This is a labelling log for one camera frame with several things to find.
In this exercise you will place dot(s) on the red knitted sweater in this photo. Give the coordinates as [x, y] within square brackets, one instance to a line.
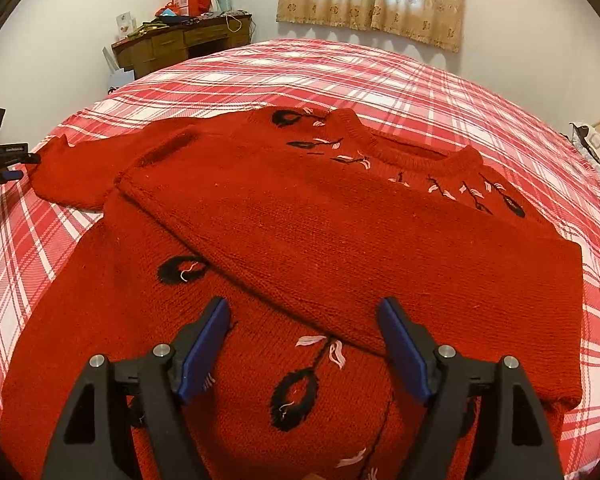
[330, 240]

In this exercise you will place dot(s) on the white paper bag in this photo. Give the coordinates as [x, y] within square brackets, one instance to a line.
[119, 77]

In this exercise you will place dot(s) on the white card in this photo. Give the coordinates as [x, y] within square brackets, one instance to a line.
[125, 22]

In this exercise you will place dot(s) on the red plaid bed sheet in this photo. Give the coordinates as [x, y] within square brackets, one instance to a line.
[330, 75]

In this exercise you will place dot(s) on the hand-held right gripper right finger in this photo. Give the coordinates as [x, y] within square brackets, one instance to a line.
[402, 355]

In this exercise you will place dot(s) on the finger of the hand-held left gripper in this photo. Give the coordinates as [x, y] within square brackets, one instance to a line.
[12, 175]
[27, 158]

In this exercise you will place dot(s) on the wooden desk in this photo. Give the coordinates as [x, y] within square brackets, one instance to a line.
[170, 42]

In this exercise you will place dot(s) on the red cardboard box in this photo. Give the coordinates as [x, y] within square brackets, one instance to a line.
[189, 2]

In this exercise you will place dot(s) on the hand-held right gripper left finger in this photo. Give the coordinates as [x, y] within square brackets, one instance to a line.
[206, 355]

